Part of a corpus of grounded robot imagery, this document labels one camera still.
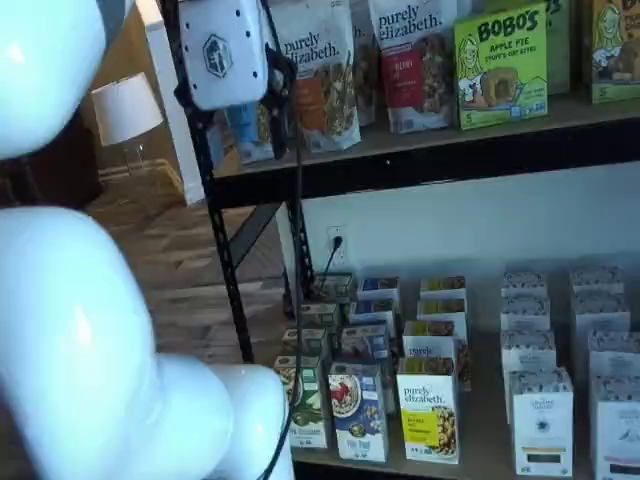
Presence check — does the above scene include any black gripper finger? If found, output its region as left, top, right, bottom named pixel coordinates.
left=173, top=82, right=217, bottom=132
left=259, top=47, right=297, bottom=161

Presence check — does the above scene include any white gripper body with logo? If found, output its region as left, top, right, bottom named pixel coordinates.
left=178, top=0, right=268, bottom=111

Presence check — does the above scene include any blue white oatmeal box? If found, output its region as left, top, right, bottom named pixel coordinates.
left=348, top=298, right=399, bottom=331
left=327, top=361, right=390, bottom=464
left=356, top=275, right=402, bottom=302
left=339, top=323, right=399, bottom=416

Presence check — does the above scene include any wooden shelf board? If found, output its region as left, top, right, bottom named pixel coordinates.
left=292, top=277, right=640, bottom=480
left=212, top=87, right=640, bottom=177

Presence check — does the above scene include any green Bobo's apple pie box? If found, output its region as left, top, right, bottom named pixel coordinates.
left=453, top=1, right=550, bottom=132

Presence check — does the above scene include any yellow label purely elizabeth box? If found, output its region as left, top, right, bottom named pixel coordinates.
left=396, top=356, right=461, bottom=465
left=419, top=275, right=468, bottom=302
left=416, top=298, right=469, bottom=329
left=402, top=319, right=473, bottom=393

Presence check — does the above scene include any green Bobo's snack box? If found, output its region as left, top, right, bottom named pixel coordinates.
left=544, top=0, right=572, bottom=97
left=582, top=0, right=640, bottom=106

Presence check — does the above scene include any white box dark label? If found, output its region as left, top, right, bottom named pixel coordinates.
left=508, top=366, right=575, bottom=478
left=500, top=329, right=558, bottom=382
left=500, top=295, right=552, bottom=333
left=501, top=270, right=549, bottom=300

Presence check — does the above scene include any blue label granola bag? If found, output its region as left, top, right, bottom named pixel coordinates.
left=207, top=102, right=277, bottom=166

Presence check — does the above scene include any orange label granola bag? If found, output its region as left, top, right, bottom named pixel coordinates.
left=269, top=0, right=362, bottom=154

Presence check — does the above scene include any white shade floor lamp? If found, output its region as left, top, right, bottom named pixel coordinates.
left=90, top=72, right=166, bottom=176

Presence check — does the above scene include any white door trim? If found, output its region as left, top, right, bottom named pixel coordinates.
left=134, top=0, right=206, bottom=206

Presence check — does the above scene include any purely elizabeth granola bag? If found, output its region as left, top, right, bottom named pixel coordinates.
left=349, top=0, right=381, bottom=128

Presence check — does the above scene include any red label granola bag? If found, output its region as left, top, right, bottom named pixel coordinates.
left=368, top=0, right=459, bottom=135

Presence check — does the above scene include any dark brown armchair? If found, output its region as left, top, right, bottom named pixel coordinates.
left=14, top=107, right=105, bottom=211

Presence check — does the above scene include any black metal shelf frame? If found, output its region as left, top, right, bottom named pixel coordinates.
left=158, top=0, right=640, bottom=480

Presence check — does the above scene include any black plug cable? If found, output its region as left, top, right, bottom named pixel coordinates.
left=318, top=235, right=345, bottom=282

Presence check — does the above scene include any white wall outlet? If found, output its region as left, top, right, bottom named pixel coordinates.
left=326, top=225, right=349, bottom=267

